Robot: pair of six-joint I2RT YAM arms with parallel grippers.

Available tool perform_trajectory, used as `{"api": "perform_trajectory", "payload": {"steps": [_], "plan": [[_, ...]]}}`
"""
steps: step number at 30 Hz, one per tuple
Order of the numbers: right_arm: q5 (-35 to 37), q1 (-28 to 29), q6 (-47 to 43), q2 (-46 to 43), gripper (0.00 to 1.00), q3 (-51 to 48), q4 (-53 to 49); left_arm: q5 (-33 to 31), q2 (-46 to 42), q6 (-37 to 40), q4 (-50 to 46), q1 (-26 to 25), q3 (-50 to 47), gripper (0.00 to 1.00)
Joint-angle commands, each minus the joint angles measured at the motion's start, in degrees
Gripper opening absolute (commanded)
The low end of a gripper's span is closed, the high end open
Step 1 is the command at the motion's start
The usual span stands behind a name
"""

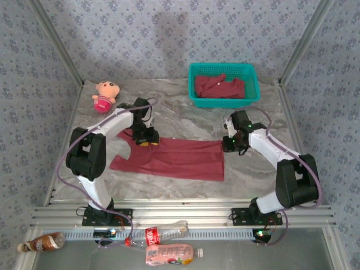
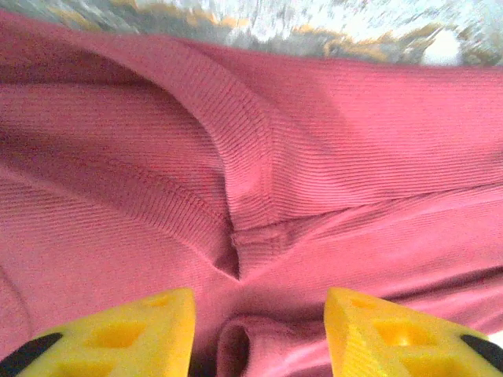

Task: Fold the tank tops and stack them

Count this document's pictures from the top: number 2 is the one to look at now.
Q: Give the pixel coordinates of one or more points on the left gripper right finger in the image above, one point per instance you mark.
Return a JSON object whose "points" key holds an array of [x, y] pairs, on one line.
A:
{"points": [[393, 341]]}

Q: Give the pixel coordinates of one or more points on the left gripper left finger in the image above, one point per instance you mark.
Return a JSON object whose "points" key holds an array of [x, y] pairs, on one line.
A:
{"points": [[118, 341]]}

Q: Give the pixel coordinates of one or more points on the maroon ribbed tank top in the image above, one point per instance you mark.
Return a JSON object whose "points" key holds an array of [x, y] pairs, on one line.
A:
{"points": [[314, 137]]}

